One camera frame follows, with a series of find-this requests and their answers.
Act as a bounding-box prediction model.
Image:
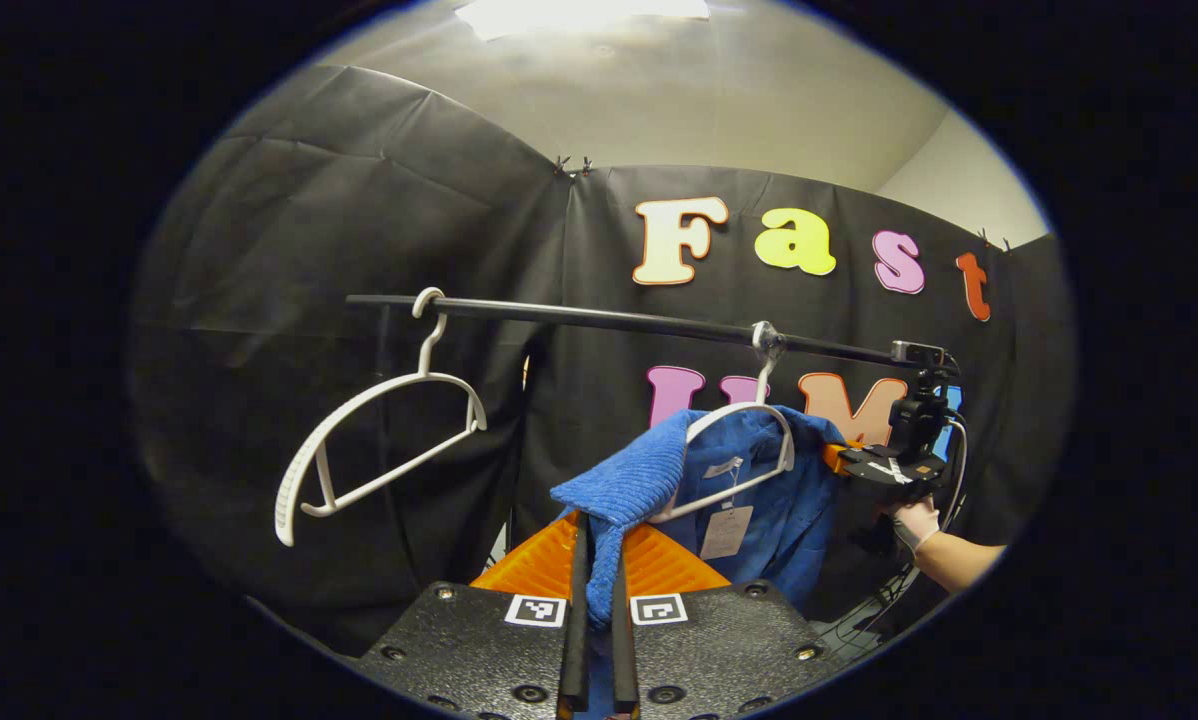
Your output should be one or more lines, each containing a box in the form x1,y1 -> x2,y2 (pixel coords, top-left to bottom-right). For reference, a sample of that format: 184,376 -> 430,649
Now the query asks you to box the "black clothes rack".
345,293 -> 905,366

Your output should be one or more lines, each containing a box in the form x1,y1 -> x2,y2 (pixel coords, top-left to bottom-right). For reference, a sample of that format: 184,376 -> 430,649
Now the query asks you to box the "black backdrop cloth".
129,62 -> 1078,661

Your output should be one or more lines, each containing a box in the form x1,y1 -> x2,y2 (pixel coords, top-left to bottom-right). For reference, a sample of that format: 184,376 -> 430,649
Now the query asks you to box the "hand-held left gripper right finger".
609,522 -> 865,720

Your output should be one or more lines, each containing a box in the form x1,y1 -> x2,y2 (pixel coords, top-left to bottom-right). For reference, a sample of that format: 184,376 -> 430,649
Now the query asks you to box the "white hanger with taped hook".
649,320 -> 796,524

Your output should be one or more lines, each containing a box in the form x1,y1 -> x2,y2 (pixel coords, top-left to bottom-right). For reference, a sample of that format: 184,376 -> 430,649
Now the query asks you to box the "ceiling light panel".
454,0 -> 712,43

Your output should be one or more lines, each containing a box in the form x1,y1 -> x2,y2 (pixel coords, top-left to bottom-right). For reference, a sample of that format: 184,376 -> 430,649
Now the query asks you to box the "empty white hanger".
274,287 -> 488,548

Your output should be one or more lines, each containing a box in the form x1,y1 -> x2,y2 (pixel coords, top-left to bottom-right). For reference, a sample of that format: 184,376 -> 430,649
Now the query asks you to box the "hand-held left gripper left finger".
354,510 -> 592,720

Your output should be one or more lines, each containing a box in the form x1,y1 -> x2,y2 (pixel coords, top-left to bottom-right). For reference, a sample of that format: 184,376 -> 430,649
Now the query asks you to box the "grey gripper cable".
944,412 -> 970,531

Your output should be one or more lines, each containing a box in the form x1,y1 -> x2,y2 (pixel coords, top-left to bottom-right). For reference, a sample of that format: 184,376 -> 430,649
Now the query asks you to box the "blue corduroy shirt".
549,405 -> 850,716

